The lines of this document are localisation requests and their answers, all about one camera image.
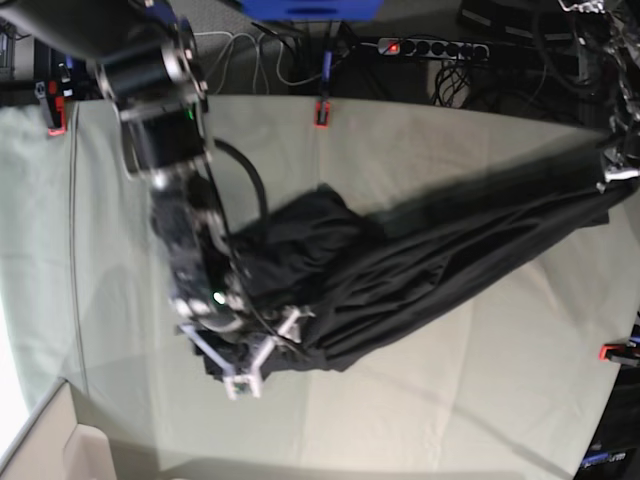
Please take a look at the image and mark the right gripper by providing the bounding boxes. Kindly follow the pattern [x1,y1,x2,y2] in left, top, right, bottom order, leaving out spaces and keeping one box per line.
[170,269,265,344]

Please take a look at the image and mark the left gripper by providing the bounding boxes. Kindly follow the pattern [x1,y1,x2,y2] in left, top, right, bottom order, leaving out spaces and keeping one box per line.
[597,134,639,193]

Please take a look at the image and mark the dark grey t-shirt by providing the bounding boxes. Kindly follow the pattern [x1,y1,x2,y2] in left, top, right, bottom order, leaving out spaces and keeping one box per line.
[192,149,631,384]

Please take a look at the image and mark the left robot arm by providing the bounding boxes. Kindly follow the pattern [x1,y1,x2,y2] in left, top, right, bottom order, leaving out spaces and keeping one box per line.
[559,1,639,192]

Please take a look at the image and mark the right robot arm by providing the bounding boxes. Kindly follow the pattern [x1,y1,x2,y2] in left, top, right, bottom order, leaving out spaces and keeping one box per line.
[1,1,269,344]

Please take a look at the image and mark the red black clamp right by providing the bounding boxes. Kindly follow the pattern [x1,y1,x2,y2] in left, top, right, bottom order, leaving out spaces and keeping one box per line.
[599,343,639,368]

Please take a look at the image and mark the red black clamp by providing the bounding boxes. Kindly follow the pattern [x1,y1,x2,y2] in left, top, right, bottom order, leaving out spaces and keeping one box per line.
[599,343,639,368]
[34,80,67,136]
[314,99,330,128]

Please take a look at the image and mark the red black clamp top centre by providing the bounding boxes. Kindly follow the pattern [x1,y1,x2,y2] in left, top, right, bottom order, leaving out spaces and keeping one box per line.
[314,99,330,128]

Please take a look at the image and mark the beige box corner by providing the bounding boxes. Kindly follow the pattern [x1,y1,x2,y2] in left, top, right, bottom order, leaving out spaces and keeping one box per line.
[1,379,117,480]

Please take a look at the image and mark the light green table cloth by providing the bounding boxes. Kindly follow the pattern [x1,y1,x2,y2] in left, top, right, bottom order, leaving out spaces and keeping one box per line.
[1,101,639,479]

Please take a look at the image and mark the black power strip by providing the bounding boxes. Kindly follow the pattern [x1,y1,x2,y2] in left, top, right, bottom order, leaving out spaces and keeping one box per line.
[377,37,491,62]

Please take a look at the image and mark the red black clamp left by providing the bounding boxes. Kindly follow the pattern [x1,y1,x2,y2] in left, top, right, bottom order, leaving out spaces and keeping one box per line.
[34,80,67,136]

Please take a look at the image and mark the blue box top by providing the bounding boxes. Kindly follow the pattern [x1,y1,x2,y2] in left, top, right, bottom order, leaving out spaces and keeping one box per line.
[241,0,382,21]

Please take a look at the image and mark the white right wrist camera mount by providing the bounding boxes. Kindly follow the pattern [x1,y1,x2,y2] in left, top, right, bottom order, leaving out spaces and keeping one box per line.
[177,306,314,401]

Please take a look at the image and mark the white cable loop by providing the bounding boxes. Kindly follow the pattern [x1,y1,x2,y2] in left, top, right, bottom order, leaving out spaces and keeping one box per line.
[201,29,271,96]

